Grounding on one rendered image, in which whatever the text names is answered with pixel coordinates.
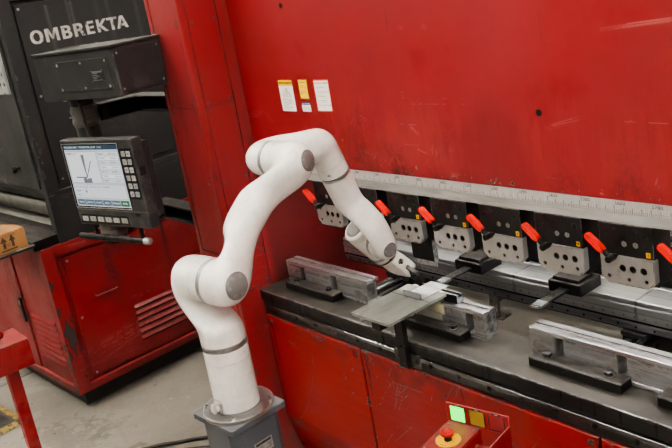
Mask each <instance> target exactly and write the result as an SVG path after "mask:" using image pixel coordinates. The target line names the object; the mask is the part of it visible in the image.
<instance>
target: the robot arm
mask: <svg viewBox="0 0 672 448"><path fill-rule="evenodd" d="M246 164H247V166H248V168H249V169H250V170H251V171H252V172H253V173H255V174H257V175H260V177H259V178H258V179H256V180H255V181H253V182H252V183H250V184H249V185H247V186H246V187H245V188H244V189H243V190H242V191H241V192H240V193H239V195H238V196H237V198H236V200H235V201H234V203H233V205H232V206H231V208H230V210H229V212H228V214H227V216H226V219H225V222H224V226H223V235H224V238H225V243H224V247H223V250H222V252H221V254H220V256H219V257H218V258H216V257H210V256H205V255H187V256H184V257H182V258H181V259H179V260H178V261H177V262H176V263H175V265H174V267H173V269H172V272H171V286H172V291H173V294H174V296H175V298H176V300H177V302H178V304H179V305H180V307H181V309H182V310H183V312H184V313H185V314H186V316H187V317H188V319H189V320H190V321H191V323H192V324H193V325H194V327H195V328H196V330H197V332H198V335H199V339H200V343H201V347H202V352H203V356H204V360H205V365H206V369H207V373H208V378H209V382H210V386H211V390H212V395H213V398H211V399H210V400H209V401H208V402H207V403H206V404H205V406H204V408H203V416H204V418H205V420H206V421H207V422H209V423H210V424H213V425H217V426H235V425H240V424H244V423H247V422H250V421H252V420H255V419H257V418H258V417H260V416H262V415H263V414H265V413H266V412H267V411H268V410H269V409H270V408H271V407H272V405H273V402H274V397H273V394H272V392H271V391H270V390H269V389H268V388H266V387H263V386H258V385H257V381H256V376H255V372H254V367H253V362H252V358H251V353H250V348H249V344H248V339H247V334H246V330H245V326H244V323H243V321H242V319H241V318H240V317H239V315H238V314H237V313H236V312H235V311H234V310H233V308H232V307H231V306H234V305H236V304H238V303H239V302H240V301H242V300H243V298H244V297H245V296H246V294H247V292H248V290H249V287H250V284H251V278H252V270H253V257H254V251H255V246H256V243H257V240H258V237H259V235H260V232H261V230H262V229H263V227H264V225H265V223H266V221H267V220H268V218H269V216H270V214H271V213H272V211H273V210H274V209H275V208H276V206H277V205H278V204H279V203H280V202H282V201H283V200H284V199H285V198H286V197H288V196H289V195H291V194H292V193H293V192H295V191H296V190H297V189H299V188H300V187H301V186H302V185H303V184H304V183H305V182H306V181H307V180H308V178H309V177H310V176H311V174H312V172H313V169H314V167H315V169H316V171H317V173H318V175H319V177H320V179H321V181H322V182H323V184H324V186H325V188H326V190H327V192H328V194H329V196H330V198H331V199H332V201H333V203H334V205H335V207H336V208H337V210H338V211H339V212H340V213H341V214H342V215H343V216H345V217H346V218H347V219H349V220H350V221H351V222H350V223H349V225H348V226H347V228H346V230H345V238H346V239H347V240H348V241H349V242H350V243H351V244H353V245H354V246H355V247H356V248H357V249H358V250H360V251H361V252H362V253H363V254H364V255H366V256H367V257H368V258H369V259H370V260H372V261H373V262H374V263H375V264H377V265H381V266H383V267H384V268H385V269H386V270H388V271H389V272H391V273H394V274H396V275H397V276H400V278H401V279H402V280H403V281H404V282H406V283H408V281H409V279H410V278H412V279H413V281H414V282H415V283H416V284H417V285H419V286H421V285H422V283H423V281H424V279H425V278H424V277H423V276H422V275H421V274H420V272H419V271H417V270H416V269H414V268H415V267H416V264H415V263H414V262H412V261H411V260H410V259H409V258H407V257H406V256H405V255H403V254H402V253H400V252H398V251H397V244H396V240H395V238H394V235H393V233H392V231H391V229H390V227H389V225H388V223H387V221H386V220H385V218H384V217H383V216H382V214H381V213H380V212H379V211H378V210H377V208H376V207H375V206H374V205H373V204H371V203H370V202H369V201H368V200H367V199H366V198H365V197H364V196H363V195H362V193H361V191H360V189H359V187H358V185H357V183H356V181H355V179H354V177H353V175H352V172H351V170H350V168H349V166H348V164H347V162H346V160H345V158H344V156H343V154H342V152H341V150H340V148H339V146H338V144H337V142H336V140H335V138H334V137H333V136H332V135H331V134H330V133H329V132H328V131H326V130H323V129H317V128H315V129H309V130H305V131H300V132H295V133H289V134H283V135H277V136H272V137H268V138H265V139H262V140H259V141H257V142H255V143H254V144H253V145H251V146H250V147H249V149H248V150H247V153H246ZM412 267H414V268H412ZM412 273H414V276H412V275H411V274H412Z"/></svg>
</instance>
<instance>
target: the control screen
mask: <svg viewBox="0 0 672 448"><path fill-rule="evenodd" d="M63 149H64V153H65V156H66V160H67V164H68V168H69V172H70V175H71V179H72V183H73V187H74V191H75V194H76V198H77V202H78V205H81V206H100V207H119V208H131V204H130V200H129V196H128V192H127V188H126V184H125V180H124V176H123V172H122V168H121V164H120V160H119V155H118V151H117V147H116V145H66V146H63ZM84 189H89V193H90V194H85V192H84Z"/></svg>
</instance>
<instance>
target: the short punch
mask: <svg viewBox="0 0 672 448"><path fill-rule="evenodd" d="M411 245H412V252H413V257H414V258H415V259H416V262H417V263H422V264H426V265H430V266H435V267H438V264H437V261H439V257H438V250H437V243H436V242H435V239H434V240H432V241H429V242H423V243H421V244H420V243H415V242H411Z"/></svg>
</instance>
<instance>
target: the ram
mask: <svg viewBox="0 0 672 448"><path fill-rule="evenodd" d="M225 1H226V6H227V11H228V16H229V21H230V26H231V31H232V36H233V41H234V46H235V51H236V56H237V61H238V66H239V71H240V76H241V81H242V86H243V91H244V96H245V101H246V106H247V111H248V116H249V121H250V126H251V131H252V136H253V141H254V143H255V142H257V141H259V140H262V139H265V138H268V137H272V136H277V135H283V134H289V133H295V132H300V131H305V130H309V129H315V128H317V129H323V130H326V131H328V132H329V133H330V134H331V135H332V136H333V137H334V138H335V140H336V142H337V144H338V146H339V148H340V150H341V152H342V154H343V156H344V158H345V160H346V162H347V164H348V166H349V168H350V169H351V170H359V171H368V172H377V173H385V174H394V175H403V176H411V177H420V178H429V179H437V180H446V181H455V182H464V183H472V184H481V185H490V186H498V187H507V188H516V189H524V190H533V191H542V192H550V193H559V194H568V195H576V196H585V197H594V198H602V199H611V200H620V201H628V202H637V203H646V204H654V205H663V206H672V0H225ZM322 79H328V84H329V90H330V96H331V102H332V107H333V112H319V111H318V108H317V103H316V97H315V92H314V86H313V80H322ZM278 80H291V82H292V87H293V93H294V98H295V104H296V109H297V111H283V107H282V101H281V96H280V91H279V85H278ZM298 80H306V83H307V89H308V94H309V99H301V97H300V91H299V86H298ZM302 102H310V106H311V111H312V112H306V111H303V108H302ZM355 181H356V183H357V185H358V187H362V188H369V189H376V190H384V191H391V192H398V193H405V194H412V195H419V196H427V197H434V198H441V199H448V200H455V201H463V202H470V203H477V204H484V205H491V206H498V207H506V208H513V209H520V210H527V211H534V212H541V213H549V214H556V215H563V216H570V217H577V218H585V219H592V220H599V221H606V222H613V223H620V224H628V225H635V226H642V227H649V228H656V229H664V230H671V231H672V219H666V218H658V217H650V216H643V215H635V214H627V213H619V212H611V211H603V210H596V209H588V208H580V207H572V206H564V205H557V204H549V203H541V202H533V201H525V200H517V199H510V198H502V197H494V196H486V195H478V194H471V193H463V192H455V191H447V190H439V189H432V188H424V187H416V186H408V185H400V184H392V183H385V182H377V181H369V180H361V179H355Z"/></svg>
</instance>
